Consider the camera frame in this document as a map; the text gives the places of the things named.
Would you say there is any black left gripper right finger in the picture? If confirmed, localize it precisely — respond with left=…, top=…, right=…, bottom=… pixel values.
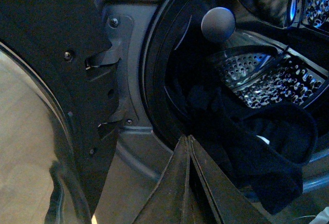
left=189, top=136, right=270, bottom=223

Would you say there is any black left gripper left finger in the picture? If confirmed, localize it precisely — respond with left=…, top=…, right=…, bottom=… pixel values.
left=133, top=136, right=192, bottom=223

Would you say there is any dark navy knitted garment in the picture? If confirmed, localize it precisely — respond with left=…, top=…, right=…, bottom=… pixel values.
left=167, top=26, right=319, bottom=216

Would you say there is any washing machine door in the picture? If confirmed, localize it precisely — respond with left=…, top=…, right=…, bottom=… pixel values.
left=1, top=0, right=120, bottom=223

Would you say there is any dark grey washing machine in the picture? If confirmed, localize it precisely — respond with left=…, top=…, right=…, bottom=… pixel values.
left=93, top=0, right=328, bottom=223

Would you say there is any stainless steel drum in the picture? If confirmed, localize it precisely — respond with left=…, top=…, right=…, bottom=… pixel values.
left=164, top=0, right=328, bottom=113

